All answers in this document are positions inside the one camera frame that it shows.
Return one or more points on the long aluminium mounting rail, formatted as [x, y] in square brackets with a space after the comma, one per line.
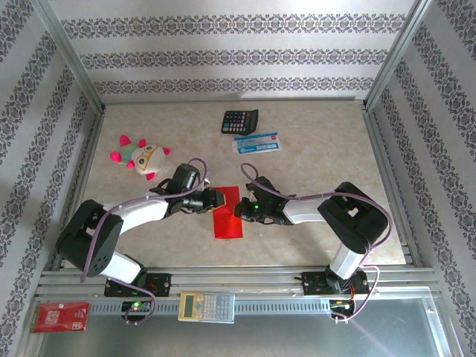
[230, 277]

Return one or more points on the blue white flat packet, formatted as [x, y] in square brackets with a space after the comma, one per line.
[256, 144]

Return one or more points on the aluminium side rail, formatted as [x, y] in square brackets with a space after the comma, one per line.
[80, 186]
[388, 167]

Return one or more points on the grey metal sheet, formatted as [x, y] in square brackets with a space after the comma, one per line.
[260, 338]

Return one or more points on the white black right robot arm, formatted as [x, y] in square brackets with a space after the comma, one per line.
[305, 212]

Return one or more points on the red flat packet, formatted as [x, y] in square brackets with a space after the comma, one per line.
[59, 318]

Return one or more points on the red cloth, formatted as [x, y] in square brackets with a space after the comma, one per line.
[227, 225]

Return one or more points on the thin aluminium edge rail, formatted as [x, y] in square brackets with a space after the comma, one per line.
[230, 99]

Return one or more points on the beige grey scientific calculator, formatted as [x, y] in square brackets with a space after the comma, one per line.
[206, 306]

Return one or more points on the black desk calculator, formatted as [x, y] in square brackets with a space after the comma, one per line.
[238, 122]

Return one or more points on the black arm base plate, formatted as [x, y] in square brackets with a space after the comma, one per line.
[163, 284]
[312, 284]

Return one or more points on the aluminium frame post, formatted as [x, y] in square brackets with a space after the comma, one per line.
[395, 56]
[71, 56]

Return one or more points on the small circuit board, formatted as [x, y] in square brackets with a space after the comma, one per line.
[342, 305]
[135, 306]

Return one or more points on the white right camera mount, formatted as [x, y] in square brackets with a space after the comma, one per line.
[248, 193]

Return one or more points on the white pink plush toy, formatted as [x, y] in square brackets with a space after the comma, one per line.
[147, 160]

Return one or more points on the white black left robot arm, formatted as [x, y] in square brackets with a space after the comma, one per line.
[137, 212]

